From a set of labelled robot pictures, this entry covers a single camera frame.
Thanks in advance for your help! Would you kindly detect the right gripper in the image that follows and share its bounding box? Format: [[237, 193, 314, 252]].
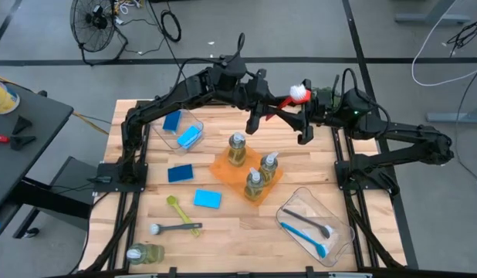
[[279, 79, 342, 145]]

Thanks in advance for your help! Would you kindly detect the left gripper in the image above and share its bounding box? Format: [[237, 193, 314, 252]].
[[232, 69, 292, 135]]

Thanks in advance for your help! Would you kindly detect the red dish brush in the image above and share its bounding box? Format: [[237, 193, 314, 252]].
[[264, 83, 313, 122]]

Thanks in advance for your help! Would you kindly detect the yellow-green pump soap bottle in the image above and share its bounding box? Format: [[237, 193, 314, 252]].
[[228, 131, 248, 168], [125, 242, 166, 266], [258, 151, 280, 187], [244, 166, 266, 202]]

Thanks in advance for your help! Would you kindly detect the blue kitchen sponge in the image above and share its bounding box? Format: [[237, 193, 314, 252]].
[[176, 124, 204, 150], [167, 163, 195, 184], [193, 188, 223, 210], [161, 110, 183, 132]]

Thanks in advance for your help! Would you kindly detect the thin dark grey brush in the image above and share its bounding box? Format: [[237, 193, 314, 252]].
[[280, 207, 335, 239]]

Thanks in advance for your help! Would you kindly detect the blue dish brush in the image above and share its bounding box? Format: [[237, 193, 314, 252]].
[[279, 221, 329, 259]]

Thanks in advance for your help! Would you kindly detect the orange cloth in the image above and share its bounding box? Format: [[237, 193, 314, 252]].
[[209, 143, 285, 209]]

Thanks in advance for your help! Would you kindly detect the clear plastic bin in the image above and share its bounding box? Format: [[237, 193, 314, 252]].
[[149, 107, 205, 158], [276, 186, 357, 268]]

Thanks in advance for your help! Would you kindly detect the grey round-head dish brush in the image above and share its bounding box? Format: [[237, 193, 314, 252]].
[[149, 222, 204, 236]]

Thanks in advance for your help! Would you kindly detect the grey desk leg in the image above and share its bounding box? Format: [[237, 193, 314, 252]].
[[426, 102, 477, 124], [394, 0, 473, 24]]

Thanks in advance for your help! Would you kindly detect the white light strip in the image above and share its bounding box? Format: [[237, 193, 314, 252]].
[[328, 272, 374, 278], [113, 272, 159, 278]]

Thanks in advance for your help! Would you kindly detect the black triangular stand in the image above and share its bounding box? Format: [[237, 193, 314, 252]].
[[11, 114, 34, 135], [8, 134, 38, 151]]

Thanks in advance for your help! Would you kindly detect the dark grey desk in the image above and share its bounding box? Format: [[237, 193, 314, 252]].
[[0, 83, 93, 248]]

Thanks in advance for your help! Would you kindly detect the long white cable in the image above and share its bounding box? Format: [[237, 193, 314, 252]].
[[410, 0, 477, 87]]

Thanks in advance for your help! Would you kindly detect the long black cable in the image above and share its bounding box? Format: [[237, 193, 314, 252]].
[[147, 0, 189, 78]]

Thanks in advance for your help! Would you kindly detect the coiled black cable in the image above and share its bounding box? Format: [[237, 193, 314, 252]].
[[160, 8, 183, 44]]

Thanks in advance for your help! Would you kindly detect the black aluminium rig frame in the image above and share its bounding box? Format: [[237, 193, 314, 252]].
[[78, 98, 409, 278]]

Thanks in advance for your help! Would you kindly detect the white cable bundle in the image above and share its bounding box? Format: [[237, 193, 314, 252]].
[[115, 0, 144, 15]]

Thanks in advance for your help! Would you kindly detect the yellow cable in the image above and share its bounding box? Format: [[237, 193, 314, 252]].
[[0, 73, 110, 136]]

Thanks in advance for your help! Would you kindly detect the black cable bundle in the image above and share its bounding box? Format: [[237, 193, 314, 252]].
[[445, 11, 477, 50]]

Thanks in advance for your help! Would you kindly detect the black wire-cage fan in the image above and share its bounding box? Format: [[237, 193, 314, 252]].
[[69, 0, 130, 66]]

